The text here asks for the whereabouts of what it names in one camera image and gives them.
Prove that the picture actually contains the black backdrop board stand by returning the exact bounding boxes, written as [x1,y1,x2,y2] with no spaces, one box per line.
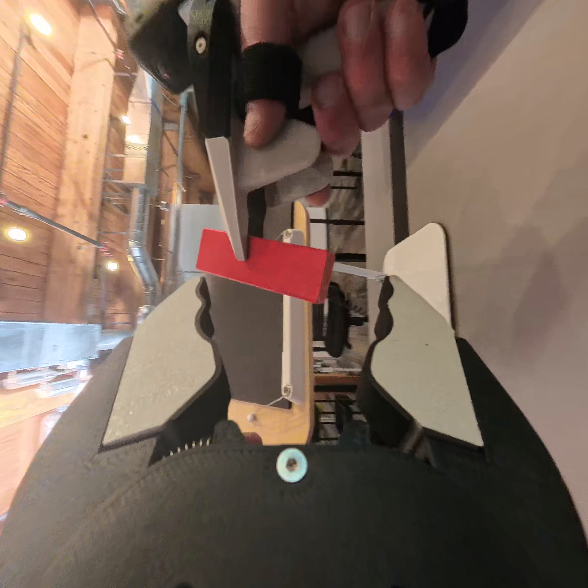
[207,201,315,447]

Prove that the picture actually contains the person's right hand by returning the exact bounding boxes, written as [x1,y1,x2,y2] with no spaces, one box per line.
[237,0,438,208]

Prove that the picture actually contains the black desk chair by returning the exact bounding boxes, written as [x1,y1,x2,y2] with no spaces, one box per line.
[315,281,357,361]

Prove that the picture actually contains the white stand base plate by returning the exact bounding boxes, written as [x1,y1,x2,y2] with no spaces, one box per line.
[382,223,456,333]

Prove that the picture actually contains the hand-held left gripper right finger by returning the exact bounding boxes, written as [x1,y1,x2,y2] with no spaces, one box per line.
[357,276,485,451]

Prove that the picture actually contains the long red rectangular bar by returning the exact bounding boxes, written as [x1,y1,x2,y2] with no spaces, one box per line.
[195,229,336,304]

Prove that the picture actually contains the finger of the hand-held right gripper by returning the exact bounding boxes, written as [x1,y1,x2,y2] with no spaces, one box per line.
[204,135,250,263]
[245,189,281,245]

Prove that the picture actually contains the silver ceiling duct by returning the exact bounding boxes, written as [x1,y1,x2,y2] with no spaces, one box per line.
[122,78,168,299]

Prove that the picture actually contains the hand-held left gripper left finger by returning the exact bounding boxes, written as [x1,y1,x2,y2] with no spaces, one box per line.
[101,276,230,448]

